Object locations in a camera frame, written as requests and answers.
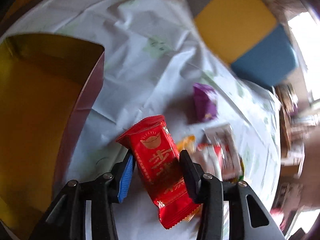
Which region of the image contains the white red snack packet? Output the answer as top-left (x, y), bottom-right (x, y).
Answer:
top-left (195, 124), bottom-right (244, 183)

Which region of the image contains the red gold snack packet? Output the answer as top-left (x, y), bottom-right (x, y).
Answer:
top-left (116, 115), bottom-right (199, 229)

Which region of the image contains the yellow blue grey chair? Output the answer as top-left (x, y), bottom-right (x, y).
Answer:
top-left (195, 0), bottom-right (298, 88)

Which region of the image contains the purple snack packet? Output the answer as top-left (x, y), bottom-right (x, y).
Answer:
top-left (193, 83), bottom-right (217, 122)

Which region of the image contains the maroon gold gift box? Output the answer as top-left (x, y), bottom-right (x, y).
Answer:
top-left (1, 33), bottom-right (105, 239)

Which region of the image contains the white cloud-print tablecloth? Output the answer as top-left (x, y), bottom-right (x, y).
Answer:
top-left (0, 0), bottom-right (283, 240)

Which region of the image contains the orange snack packet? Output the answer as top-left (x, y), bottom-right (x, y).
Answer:
top-left (176, 135), bottom-right (196, 154)

